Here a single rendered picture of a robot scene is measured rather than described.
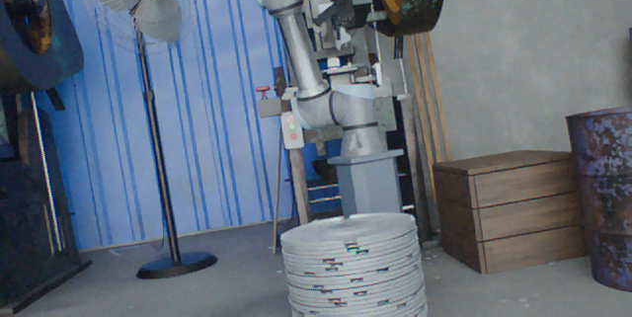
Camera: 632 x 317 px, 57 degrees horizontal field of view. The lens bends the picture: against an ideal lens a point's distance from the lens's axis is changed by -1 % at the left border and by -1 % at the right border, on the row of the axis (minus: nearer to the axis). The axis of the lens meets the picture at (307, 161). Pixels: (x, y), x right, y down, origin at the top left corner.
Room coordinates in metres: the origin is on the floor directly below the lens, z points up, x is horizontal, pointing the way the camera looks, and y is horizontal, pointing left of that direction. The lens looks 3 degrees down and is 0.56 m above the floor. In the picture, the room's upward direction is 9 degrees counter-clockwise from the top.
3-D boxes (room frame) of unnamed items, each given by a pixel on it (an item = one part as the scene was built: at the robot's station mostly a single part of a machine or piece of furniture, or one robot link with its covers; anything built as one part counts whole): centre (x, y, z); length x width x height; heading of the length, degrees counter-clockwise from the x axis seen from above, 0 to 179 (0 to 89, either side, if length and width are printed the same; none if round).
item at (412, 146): (2.83, -0.44, 0.45); 0.92 x 0.12 x 0.90; 3
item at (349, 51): (2.68, -0.18, 0.86); 0.20 x 0.16 x 0.05; 93
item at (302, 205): (2.81, 0.09, 0.45); 0.92 x 0.12 x 0.90; 3
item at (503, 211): (2.09, -0.68, 0.18); 0.40 x 0.38 x 0.35; 5
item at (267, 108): (2.43, 0.12, 0.62); 0.10 x 0.06 x 0.20; 93
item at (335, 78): (2.50, -0.19, 0.72); 0.25 x 0.14 x 0.14; 3
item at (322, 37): (2.64, -0.18, 1.04); 0.17 x 0.15 x 0.30; 3
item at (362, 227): (1.25, -0.06, 0.33); 0.29 x 0.29 x 0.01
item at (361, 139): (1.90, -0.18, 0.50); 0.15 x 0.15 x 0.10
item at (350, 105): (1.90, -0.18, 0.62); 0.13 x 0.12 x 0.14; 62
